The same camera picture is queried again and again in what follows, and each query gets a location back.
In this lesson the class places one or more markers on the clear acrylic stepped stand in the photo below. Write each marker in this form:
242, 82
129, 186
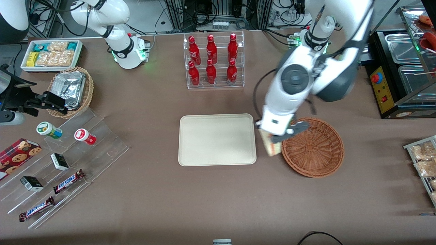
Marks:
102, 149

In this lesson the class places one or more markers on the glass warmer cover frame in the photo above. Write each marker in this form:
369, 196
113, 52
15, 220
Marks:
410, 23

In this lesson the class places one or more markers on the triangular sandwich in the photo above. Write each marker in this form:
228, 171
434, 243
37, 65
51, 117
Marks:
272, 149

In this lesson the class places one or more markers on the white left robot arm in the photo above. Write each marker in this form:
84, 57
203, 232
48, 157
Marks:
289, 98

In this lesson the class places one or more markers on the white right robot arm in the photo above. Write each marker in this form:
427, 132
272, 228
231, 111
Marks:
117, 13

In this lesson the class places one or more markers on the teal snack pack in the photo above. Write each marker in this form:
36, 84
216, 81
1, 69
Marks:
41, 47
72, 46

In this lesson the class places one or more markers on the steel warmer pan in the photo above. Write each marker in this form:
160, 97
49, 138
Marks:
414, 80
403, 47

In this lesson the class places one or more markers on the yellow snack pack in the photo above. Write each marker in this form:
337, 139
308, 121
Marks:
32, 59

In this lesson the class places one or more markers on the red lid yogurt cup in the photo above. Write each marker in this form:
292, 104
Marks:
83, 135

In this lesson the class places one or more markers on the clear bag of nut snacks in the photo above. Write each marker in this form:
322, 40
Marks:
433, 184
425, 168
434, 197
422, 151

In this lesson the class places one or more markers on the red chocolate chip cookie box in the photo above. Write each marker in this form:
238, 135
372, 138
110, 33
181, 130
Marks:
17, 156

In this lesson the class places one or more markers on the Snickers chocolate bar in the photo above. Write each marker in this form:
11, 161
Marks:
68, 181
36, 209

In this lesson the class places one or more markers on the beige plastic serving tray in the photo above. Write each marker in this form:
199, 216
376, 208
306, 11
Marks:
217, 139

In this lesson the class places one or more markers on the white rectangular snack bin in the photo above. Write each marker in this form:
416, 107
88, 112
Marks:
79, 56

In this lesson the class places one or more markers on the stack of foil containers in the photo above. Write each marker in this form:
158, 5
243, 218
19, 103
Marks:
69, 88

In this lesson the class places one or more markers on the small dark green box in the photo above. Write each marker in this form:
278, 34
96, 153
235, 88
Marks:
60, 162
31, 183

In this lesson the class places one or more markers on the brown round wicker basket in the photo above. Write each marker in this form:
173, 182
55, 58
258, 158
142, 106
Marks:
316, 153

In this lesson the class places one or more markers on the clear bag of crackers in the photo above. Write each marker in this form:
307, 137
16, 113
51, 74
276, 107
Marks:
54, 58
58, 46

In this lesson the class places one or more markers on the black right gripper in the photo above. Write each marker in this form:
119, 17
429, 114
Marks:
17, 96

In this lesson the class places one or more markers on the white power strip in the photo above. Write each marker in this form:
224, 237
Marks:
220, 25

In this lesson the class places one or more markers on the aluminium frame equipment rack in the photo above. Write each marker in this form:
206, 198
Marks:
204, 10

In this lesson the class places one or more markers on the small grey edge device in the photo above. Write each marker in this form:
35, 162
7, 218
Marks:
222, 242

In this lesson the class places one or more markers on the green lid yogurt cup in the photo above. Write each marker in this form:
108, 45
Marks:
47, 129

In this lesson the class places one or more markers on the red cola bottle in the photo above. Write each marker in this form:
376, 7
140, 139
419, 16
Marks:
211, 49
193, 51
211, 74
194, 75
232, 47
232, 73

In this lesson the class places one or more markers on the red sausage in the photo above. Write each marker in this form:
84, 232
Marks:
430, 41
428, 19

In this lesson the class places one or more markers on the clear acrylic bottle rack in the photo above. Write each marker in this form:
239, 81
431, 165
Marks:
219, 85

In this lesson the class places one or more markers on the light tan wicker basket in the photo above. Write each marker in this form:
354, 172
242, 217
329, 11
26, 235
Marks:
89, 88

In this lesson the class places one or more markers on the black food warmer machine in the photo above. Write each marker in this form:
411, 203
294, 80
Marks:
386, 95

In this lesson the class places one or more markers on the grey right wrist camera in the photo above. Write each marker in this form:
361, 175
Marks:
12, 119

